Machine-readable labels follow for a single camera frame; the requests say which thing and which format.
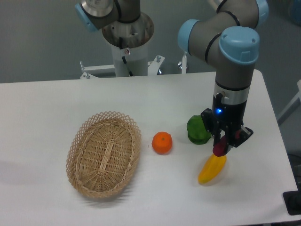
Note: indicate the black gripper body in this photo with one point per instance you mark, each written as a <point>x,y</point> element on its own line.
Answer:
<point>229,118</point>

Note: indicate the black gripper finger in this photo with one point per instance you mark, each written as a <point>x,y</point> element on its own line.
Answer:
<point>217,136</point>
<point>227,145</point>

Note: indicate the purple sweet potato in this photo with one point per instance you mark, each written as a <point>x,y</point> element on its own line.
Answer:
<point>221,148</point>

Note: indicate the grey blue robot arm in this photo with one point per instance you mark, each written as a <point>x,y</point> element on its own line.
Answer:
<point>228,42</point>

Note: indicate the green bok choy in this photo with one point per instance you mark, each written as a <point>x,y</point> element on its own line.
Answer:
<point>196,131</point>

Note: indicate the yellow mango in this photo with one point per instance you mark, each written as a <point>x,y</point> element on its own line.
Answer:
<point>212,167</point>

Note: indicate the orange tangerine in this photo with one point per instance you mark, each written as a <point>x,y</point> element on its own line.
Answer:
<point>162,143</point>

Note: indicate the white furniture leg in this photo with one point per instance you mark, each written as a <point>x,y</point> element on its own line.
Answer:
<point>292,105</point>

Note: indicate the black device at table edge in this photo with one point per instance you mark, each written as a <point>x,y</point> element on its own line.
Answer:
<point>293,202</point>

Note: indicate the oval wicker basket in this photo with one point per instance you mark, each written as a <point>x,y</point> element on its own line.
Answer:
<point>104,155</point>

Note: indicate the blue object top right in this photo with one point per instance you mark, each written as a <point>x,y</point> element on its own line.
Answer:
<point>294,11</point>

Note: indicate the white metal base frame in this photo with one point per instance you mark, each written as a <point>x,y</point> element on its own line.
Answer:
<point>122,69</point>

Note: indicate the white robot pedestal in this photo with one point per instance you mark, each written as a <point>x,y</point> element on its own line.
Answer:
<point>129,41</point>

